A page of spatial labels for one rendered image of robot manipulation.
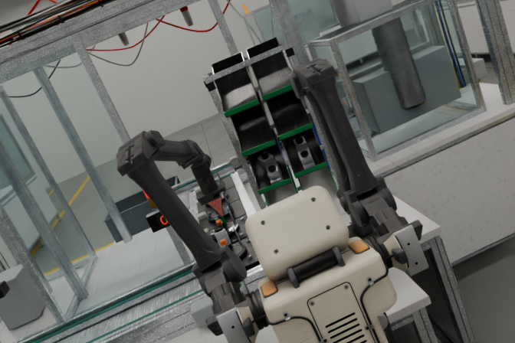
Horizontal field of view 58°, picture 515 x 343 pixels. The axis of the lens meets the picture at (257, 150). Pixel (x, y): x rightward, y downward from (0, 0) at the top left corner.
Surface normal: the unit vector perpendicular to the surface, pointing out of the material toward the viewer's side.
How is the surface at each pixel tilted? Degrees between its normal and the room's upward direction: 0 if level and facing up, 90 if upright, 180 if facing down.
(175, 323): 90
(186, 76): 90
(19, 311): 90
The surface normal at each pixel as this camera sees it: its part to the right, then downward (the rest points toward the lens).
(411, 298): -0.38, -0.89
